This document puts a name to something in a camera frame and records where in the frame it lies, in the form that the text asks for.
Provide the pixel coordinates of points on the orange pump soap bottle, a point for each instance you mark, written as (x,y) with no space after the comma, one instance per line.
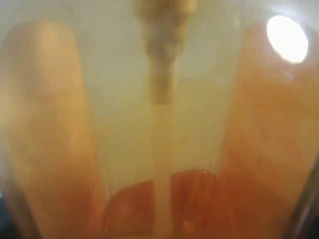
(159,119)

